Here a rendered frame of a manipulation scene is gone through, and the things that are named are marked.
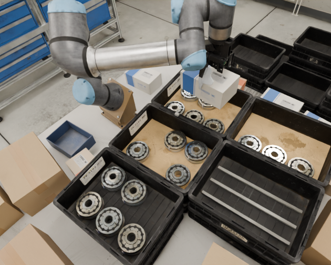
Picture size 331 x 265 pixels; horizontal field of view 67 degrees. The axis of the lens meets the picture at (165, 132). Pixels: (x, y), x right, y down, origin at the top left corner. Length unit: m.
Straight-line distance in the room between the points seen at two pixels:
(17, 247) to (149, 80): 1.04
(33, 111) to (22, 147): 1.51
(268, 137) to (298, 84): 1.07
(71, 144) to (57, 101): 1.42
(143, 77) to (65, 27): 0.79
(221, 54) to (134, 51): 0.31
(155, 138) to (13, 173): 0.64
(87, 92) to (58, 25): 0.42
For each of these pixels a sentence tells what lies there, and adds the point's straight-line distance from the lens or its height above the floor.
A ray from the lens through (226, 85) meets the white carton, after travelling 0.98.
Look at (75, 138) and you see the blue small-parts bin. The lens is 1.47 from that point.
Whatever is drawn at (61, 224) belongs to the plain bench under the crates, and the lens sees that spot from 1.27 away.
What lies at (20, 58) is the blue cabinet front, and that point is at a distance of 2.77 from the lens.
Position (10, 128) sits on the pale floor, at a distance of 2.82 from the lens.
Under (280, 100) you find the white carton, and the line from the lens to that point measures 1.48.
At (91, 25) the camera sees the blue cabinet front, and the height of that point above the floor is 0.36.
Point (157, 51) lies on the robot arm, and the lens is 0.77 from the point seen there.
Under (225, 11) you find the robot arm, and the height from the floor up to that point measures 1.41.
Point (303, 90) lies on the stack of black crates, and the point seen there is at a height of 0.38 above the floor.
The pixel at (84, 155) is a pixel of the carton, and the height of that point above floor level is 0.77.
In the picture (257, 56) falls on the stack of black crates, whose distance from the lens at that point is 2.26.
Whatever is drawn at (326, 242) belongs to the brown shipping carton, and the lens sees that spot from 1.08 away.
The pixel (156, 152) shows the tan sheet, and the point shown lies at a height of 0.83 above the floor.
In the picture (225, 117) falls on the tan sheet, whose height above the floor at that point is 0.83.
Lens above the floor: 1.80
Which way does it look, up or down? 53 degrees down
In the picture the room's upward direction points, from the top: 6 degrees counter-clockwise
